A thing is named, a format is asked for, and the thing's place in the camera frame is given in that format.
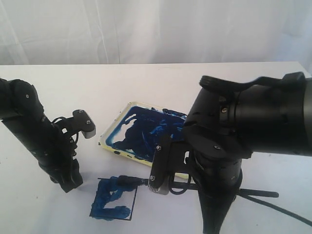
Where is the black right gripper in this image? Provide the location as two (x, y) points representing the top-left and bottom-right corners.
(195, 165), (242, 234)

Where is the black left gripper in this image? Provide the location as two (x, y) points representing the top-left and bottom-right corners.
(38, 138), (83, 193)

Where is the black paintbrush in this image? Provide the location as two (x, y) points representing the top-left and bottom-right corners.
(117, 175), (280, 198)

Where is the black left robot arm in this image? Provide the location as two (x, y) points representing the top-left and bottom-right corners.
(0, 79), (83, 193)

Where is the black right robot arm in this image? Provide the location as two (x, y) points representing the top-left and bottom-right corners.
(182, 72), (312, 234)

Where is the white paint tray blue paint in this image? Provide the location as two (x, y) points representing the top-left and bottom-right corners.
(98, 102), (187, 167)

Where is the white backdrop curtain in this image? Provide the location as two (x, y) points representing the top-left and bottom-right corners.
(0, 0), (312, 69)

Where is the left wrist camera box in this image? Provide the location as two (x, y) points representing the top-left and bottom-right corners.
(57, 109), (96, 139)

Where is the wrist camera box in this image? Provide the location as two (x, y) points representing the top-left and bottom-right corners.
(57, 109), (96, 139)
(148, 135), (198, 195)

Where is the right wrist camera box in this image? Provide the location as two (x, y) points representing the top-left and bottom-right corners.
(148, 135), (198, 195)

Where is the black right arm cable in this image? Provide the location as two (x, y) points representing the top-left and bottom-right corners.
(199, 72), (307, 95)

